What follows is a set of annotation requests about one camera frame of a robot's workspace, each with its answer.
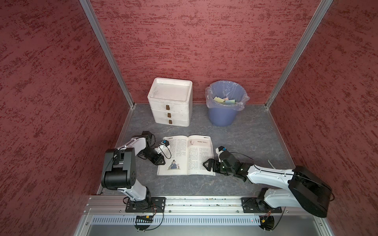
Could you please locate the right aluminium corner post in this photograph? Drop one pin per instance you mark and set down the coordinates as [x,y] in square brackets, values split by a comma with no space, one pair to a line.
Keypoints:
[316,19]

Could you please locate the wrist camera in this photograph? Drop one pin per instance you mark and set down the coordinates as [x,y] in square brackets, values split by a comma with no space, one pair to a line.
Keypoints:
[219,151]
[163,148]

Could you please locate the white three-drawer storage box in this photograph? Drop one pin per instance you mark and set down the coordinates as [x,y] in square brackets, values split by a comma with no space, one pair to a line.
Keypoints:
[171,101]

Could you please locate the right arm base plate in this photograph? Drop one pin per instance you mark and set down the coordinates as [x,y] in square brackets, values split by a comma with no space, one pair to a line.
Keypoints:
[255,205]

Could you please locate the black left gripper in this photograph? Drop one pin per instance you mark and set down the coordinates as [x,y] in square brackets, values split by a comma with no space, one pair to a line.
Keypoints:
[159,158]

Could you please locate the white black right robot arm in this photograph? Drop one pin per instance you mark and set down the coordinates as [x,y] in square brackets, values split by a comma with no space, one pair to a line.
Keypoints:
[298,187]

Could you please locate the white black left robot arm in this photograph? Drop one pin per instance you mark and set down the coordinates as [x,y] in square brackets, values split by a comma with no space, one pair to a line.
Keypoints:
[119,169]

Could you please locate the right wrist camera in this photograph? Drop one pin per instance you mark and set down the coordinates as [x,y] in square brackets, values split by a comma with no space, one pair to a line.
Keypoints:
[219,151]

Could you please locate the aluminium corner post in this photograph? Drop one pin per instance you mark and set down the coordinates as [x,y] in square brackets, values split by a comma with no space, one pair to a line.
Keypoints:
[95,25]
[316,19]

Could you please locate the left aluminium corner post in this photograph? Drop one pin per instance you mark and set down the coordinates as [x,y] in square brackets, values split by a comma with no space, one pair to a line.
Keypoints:
[95,25]

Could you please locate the aluminium front rail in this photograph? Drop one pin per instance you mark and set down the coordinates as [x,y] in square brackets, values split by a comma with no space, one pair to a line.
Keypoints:
[211,205]

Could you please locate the blue plastic trash bin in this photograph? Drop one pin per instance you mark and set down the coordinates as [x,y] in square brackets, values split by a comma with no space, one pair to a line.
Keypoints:
[222,117]

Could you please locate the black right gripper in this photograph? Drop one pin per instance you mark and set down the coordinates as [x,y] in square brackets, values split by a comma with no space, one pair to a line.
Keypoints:
[210,162]

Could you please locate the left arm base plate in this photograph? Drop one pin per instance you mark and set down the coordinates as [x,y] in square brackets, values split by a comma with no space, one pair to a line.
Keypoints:
[153,205]

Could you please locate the clear plastic bin liner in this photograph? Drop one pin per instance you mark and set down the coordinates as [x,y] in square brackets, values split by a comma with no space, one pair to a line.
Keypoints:
[226,89]

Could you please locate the discarded sticky notes in bin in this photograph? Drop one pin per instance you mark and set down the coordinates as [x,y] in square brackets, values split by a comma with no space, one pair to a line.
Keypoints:
[224,101]

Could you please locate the illustrated book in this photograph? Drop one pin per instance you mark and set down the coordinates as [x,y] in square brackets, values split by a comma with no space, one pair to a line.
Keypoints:
[186,156]

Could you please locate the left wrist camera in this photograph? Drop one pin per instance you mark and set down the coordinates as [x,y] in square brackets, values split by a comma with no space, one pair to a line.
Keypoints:
[163,148]

